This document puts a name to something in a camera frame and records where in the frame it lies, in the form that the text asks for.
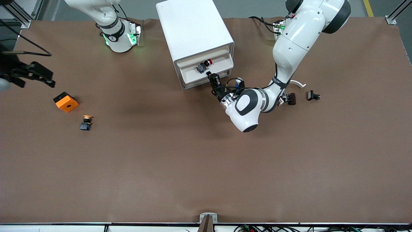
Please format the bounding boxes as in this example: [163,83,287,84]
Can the brown table cover mat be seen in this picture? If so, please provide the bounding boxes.
[0,17,412,224]

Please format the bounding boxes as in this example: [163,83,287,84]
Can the white drawer cabinet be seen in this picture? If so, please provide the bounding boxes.
[156,0,234,91]

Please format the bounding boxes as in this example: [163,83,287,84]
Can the red push button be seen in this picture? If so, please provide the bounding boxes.
[197,59,213,74]

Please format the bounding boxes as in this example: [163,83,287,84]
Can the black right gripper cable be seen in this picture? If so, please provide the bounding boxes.
[0,19,52,57]

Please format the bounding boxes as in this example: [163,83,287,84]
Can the yellow push button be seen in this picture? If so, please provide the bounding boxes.
[80,115,92,131]

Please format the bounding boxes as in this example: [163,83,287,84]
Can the orange box with hole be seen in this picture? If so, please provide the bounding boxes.
[53,92,79,113]

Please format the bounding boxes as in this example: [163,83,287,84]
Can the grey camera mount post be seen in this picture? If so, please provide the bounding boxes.
[198,213,218,232]

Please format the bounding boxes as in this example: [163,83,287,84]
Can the cream cabinet drawer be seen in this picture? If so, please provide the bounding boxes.
[178,53,233,86]
[176,45,230,68]

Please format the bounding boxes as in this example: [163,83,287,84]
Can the white curved ring part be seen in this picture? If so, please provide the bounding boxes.
[278,80,306,106]

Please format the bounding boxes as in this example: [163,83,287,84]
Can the white table edge rail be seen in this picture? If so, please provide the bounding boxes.
[0,222,412,232]

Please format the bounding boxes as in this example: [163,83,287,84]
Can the black arm base cable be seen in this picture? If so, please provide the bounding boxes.
[248,16,280,34]

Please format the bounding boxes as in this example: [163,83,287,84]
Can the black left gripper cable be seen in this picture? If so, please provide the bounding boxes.
[211,77,246,98]

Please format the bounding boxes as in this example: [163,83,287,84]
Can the aluminium frame profile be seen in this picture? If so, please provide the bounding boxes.
[0,0,44,29]
[386,0,412,25]

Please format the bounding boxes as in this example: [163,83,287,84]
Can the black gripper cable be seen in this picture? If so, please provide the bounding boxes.
[211,77,246,98]
[0,19,52,57]

